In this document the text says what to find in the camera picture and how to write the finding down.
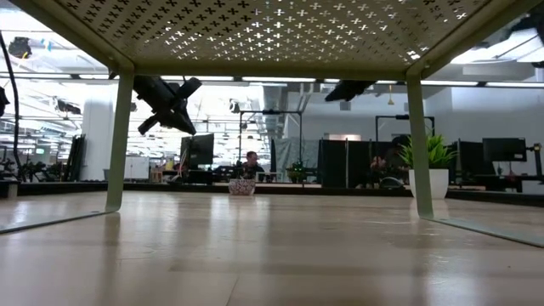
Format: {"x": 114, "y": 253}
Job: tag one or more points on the green plant in white pot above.
{"x": 442, "y": 183}

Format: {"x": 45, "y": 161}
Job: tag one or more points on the yellow pendant lamp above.
{"x": 390, "y": 101}

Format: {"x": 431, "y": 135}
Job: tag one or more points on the silver ventilation duct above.
{"x": 274, "y": 106}

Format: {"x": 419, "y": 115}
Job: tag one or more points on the black background rig frame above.
{"x": 382, "y": 117}

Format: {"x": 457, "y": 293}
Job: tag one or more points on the ceiling light strip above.
{"x": 387, "y": 82}
{"x": 278, "y": 80}
{"x": 212, "y": 78}
{"x": 514, "y": 84}
{"x": 450, "y": 83}

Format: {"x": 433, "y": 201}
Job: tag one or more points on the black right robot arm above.
{"x": 539, "y": 25}

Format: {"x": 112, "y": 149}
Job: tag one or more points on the black divider panel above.
{"x": 331, "y": 163}
{"x": 359, "y": 163}

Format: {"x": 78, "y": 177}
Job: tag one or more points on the person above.
{"x": 253, "y": 163}
{"x": 378, "y": 163}

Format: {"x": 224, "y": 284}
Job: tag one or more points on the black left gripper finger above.
{"x": 180, "y": 122}
{"x": 190, "y": 88}

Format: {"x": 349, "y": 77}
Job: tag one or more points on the dark potted plant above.
{"x": 8, "y": 170}

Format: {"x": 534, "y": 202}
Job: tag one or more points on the black leaning panels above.
{"x": 76, "y": 157}

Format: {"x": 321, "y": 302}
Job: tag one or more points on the background plant with flowers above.
{"x": 296, "y": 172}

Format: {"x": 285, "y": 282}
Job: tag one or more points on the green perforated metal shelf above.
{"x": 272, "y": 42}

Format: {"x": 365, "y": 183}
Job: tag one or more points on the black background monitor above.
{"x": 503, "y": 149}
{"x": 200, "y": 149}

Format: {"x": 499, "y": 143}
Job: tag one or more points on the white cabinet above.
{"x": 140, "y": 168}

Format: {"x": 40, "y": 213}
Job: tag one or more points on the grey hanging sheet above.
{"x": 297, "y": 151}

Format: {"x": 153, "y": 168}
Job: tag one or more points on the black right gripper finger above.
{"x": 348, "y": 89}

